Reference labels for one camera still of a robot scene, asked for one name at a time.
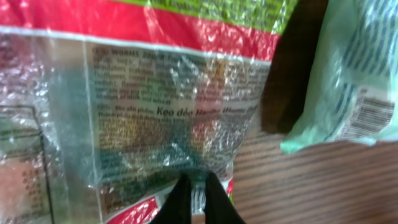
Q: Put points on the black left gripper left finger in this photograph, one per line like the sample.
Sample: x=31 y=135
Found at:
x=177 y=207

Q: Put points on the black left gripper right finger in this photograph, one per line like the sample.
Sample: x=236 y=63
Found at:
x=218 y=208

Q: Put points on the green gummy candy bag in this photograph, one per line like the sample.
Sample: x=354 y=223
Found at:
x=105 y=103

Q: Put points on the light blue tissue pack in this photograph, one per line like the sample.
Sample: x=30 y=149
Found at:
x=352 y=88

